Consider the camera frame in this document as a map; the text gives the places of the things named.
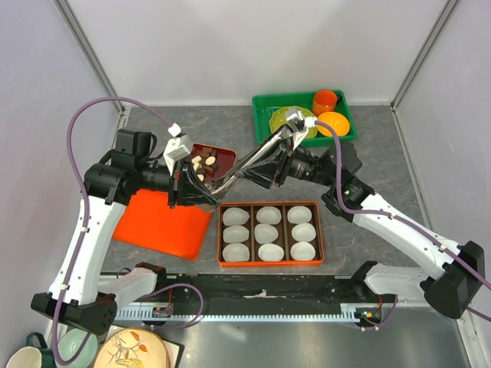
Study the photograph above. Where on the yellow-green dotted plate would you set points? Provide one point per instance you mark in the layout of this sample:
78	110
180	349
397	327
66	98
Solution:
278	119

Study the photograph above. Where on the dark green mug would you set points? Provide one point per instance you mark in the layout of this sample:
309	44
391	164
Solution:
37	340

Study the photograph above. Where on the metal serving tongs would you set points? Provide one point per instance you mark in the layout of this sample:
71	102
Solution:
221	186

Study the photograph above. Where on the orange cup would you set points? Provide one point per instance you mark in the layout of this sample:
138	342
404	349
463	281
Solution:
324	101

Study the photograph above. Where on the dark red lacquer tray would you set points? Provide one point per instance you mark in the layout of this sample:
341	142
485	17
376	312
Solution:
212	161

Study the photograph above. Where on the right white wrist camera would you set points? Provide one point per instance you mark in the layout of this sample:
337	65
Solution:
299	125

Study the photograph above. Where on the white mug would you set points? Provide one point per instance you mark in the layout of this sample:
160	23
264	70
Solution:
26	357

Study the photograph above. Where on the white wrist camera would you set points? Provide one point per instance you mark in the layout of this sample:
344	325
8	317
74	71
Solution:
299	125
177	148

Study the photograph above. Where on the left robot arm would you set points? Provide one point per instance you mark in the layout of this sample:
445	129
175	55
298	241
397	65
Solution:
75	297

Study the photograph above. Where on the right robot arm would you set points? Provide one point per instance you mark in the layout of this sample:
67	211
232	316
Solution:
448	275

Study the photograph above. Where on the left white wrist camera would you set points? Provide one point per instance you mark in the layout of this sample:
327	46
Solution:
177	148

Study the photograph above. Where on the white paper cup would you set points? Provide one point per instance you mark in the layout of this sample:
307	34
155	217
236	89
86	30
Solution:
234	216
269	215
304	232
235	234
236	252
265	234
271	252
299	214
303	251

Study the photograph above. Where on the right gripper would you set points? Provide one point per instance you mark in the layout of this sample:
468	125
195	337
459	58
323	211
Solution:
263	171

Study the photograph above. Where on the floral decorated plate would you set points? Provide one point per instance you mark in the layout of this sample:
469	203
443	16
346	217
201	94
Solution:
133	348

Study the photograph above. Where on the orange bowl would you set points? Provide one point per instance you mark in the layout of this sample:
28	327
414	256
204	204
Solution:
336	121

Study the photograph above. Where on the orange chocolate box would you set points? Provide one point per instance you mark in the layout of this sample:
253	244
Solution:
284	240

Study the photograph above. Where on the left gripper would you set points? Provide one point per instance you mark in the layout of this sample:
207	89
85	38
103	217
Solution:
179	194

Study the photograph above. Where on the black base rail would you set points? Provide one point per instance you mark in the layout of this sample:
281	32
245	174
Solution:
255	297

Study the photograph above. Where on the pale green bowl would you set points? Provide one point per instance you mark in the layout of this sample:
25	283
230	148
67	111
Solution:
71	342

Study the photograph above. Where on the orange box lid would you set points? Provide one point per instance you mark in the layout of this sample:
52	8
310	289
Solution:
148	222

